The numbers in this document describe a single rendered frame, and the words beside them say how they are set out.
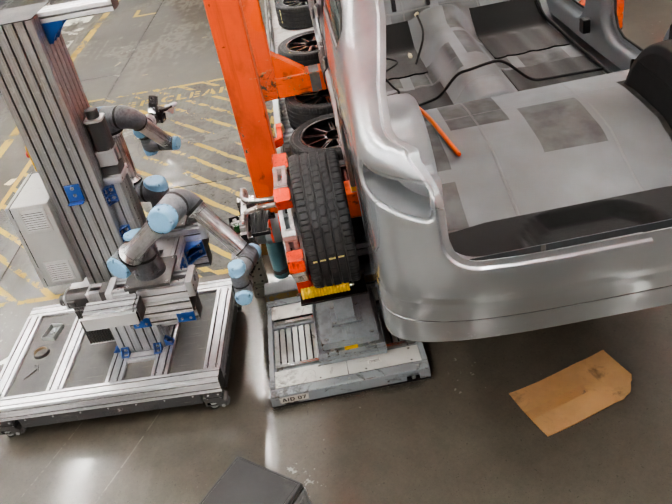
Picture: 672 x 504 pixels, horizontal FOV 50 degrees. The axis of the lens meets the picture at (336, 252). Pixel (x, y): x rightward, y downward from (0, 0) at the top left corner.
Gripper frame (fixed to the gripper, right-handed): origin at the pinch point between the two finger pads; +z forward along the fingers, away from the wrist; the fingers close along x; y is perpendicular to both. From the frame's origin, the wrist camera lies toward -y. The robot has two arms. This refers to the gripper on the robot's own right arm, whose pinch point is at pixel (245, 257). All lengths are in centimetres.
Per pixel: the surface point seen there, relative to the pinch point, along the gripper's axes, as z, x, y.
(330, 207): -8, -44, 23
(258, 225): -2.5, -10.5, 17.4
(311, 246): -15.2, -32.5, 9.0
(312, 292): 2.7, -27.0, -30.3
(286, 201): -6.1, -25.7, 29.0
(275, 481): -92, -1, -49
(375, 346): -4, -53, -68
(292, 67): 259, -36, -9
